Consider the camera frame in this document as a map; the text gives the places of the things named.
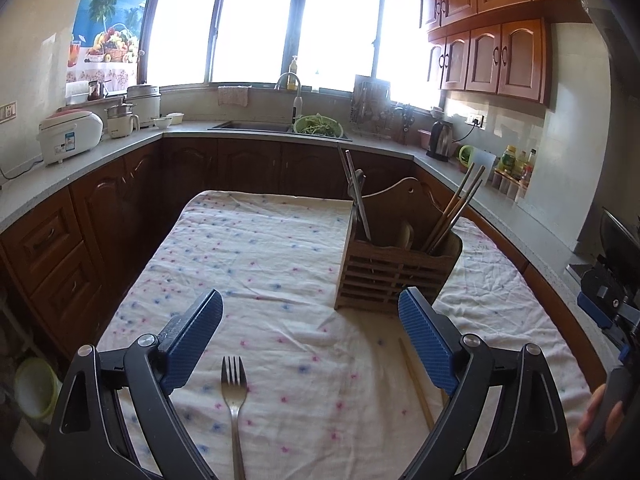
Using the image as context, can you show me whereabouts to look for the kitchen sink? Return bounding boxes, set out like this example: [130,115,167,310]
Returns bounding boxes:
[209,120,348,140]

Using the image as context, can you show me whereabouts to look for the white small blender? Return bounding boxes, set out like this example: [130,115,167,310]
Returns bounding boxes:
[105,103,140,139]

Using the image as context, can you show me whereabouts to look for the wooden utensil holder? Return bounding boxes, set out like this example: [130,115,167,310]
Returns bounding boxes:
[334,177,462,315]

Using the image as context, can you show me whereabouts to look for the right hand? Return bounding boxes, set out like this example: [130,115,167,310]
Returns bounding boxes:
[569,383,626,467]

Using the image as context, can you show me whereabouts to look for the metal fork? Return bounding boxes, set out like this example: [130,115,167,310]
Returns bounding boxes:
[347,169,371,240]
[221,356,247,480]

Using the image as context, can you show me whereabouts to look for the upper wooden cabinets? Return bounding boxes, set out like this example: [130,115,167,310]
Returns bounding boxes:
[421,0,587,105]

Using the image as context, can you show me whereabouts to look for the wooden cabinets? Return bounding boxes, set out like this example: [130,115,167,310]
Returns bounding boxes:
[421,0,587,105]
[0,136,609,391]

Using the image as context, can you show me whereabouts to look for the lower wooden cabinets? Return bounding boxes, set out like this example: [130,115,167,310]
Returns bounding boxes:
[0,136,609,391]

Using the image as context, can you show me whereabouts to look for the kitchen faucet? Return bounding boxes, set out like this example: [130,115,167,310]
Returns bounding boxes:
[273,71,305,126]

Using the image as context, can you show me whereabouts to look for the tropical fruit poster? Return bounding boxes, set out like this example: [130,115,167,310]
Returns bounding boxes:
[66,0,148,93]

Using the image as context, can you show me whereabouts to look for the white steamer pot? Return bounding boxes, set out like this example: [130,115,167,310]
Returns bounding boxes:
[125,84,160,128]

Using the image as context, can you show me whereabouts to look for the metal spoon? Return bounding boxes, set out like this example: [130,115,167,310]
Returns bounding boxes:
[396,220,414,250]

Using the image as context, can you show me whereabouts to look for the green colander with vegetables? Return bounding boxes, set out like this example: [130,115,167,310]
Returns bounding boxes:
[293,114,344,139]

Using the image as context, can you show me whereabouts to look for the oil bottles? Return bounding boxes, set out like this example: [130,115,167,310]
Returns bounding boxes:
[495,145,537,200]

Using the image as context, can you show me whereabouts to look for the dish drying rack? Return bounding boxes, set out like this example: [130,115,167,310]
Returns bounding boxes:
[349,75,414,134]

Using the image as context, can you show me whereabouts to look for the white plastic pitcher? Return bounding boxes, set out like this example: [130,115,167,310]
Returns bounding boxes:
[458,145,498,183]

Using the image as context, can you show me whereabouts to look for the black electric kettle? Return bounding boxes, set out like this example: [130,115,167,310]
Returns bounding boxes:
[426,120,454,162]

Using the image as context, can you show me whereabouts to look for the metal chopstick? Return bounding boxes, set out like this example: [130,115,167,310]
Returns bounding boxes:
[338,148,371,240]

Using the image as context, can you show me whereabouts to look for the white rice cooker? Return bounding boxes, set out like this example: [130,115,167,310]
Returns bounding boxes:
[37,110,103,165]

